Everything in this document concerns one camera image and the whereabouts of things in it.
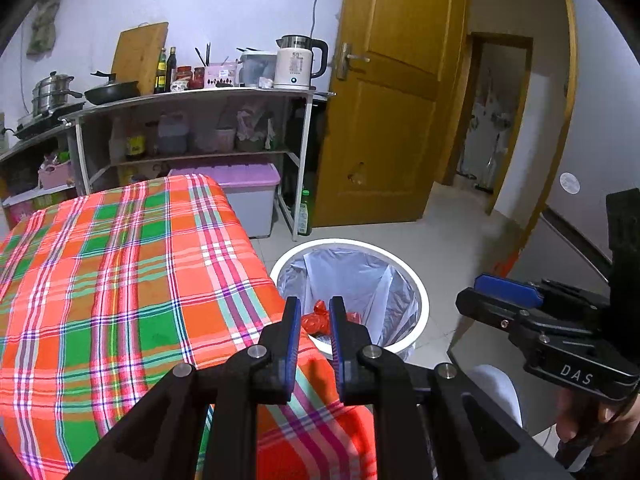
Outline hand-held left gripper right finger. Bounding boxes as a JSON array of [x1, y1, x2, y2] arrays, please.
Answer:
[[328, 296, 573, 480]]

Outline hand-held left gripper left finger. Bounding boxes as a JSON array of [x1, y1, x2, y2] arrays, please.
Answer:
[[65, 296, 303, 480]]

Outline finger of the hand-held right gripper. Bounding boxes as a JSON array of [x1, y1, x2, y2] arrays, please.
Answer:
[[472, 273, 546, 311], [455, 287, 532, 334]]

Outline red plastic bag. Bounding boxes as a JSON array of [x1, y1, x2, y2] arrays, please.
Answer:
[[301, 299, 362, 335]]

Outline clear bin liner bag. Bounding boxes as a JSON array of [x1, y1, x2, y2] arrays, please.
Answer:
[[277, 249, 421, 349]]

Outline white trash bin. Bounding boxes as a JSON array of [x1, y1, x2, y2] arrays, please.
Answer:
[[269, 238, 431, 362]]

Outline person's right hand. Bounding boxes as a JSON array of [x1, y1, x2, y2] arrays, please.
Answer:
[[555, 389, 640, 457]]

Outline green plastic bottle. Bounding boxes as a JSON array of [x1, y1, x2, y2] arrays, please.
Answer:
[[297, 188, 314, 238]]

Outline purple lid storage box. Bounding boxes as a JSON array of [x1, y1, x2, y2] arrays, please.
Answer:
[[167, 162, 282, 240]]

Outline plaid tablecloth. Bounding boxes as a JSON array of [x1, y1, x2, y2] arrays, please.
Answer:
[[0, 173, 379, 480]]

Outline wooden door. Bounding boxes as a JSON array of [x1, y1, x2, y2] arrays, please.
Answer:
[[310, 0, 469, 229]]

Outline crumpled plastic bags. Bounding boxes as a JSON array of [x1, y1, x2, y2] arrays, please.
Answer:
[[235, 102, 279, 151]]

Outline yellow label bottle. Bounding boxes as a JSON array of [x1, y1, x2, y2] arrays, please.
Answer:
[[124, 118, 147, 161]]

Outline white kitchen shelf unit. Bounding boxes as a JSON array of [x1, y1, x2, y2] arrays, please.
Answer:
[[58, 87, 334, 241]]

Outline white electric kettle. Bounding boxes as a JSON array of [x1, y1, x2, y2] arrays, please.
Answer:
[[273, 34, 330, 91]]

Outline water filter jug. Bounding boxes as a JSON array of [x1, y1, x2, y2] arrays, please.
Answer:
[[238, 50, 278, 87]]

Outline pink utensil holder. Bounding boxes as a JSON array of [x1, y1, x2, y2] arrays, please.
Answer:
[[203, 62, 237, 88]]

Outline pink basket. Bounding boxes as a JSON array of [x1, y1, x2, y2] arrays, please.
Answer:
[[37, 159, 74, 190]]

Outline green oil bottle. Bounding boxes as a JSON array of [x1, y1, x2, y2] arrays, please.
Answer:
[[153, 47, 168, 94]]

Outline pink lidded box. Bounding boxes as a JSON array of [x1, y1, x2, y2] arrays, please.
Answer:
[[2, 187, 71, 226]]

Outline black frying pan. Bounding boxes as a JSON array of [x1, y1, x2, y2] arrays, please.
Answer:
[[83, 70, 141, 106]]

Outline wooden cutting board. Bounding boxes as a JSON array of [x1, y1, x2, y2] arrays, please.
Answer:
[[110, 21, 170, 96]]

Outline low side shelf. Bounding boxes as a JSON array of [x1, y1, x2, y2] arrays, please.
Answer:
[[0, 124, 84, 231]]

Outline black cooktop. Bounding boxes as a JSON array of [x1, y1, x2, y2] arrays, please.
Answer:
[[12, 100, 87, 140]]

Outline steel steamer pot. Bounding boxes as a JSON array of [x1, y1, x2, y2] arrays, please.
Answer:
[[30, 72, 84, 114]]

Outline hanging olive cloth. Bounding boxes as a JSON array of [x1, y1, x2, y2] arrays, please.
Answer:
[[25, 0, 64, 56]]

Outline wooden door frame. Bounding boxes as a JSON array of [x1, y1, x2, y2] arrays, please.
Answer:
[[434, 0, 577, 252]]

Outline metal door handle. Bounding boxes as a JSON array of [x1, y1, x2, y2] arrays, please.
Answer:
[[335, 42, 371, 81]]

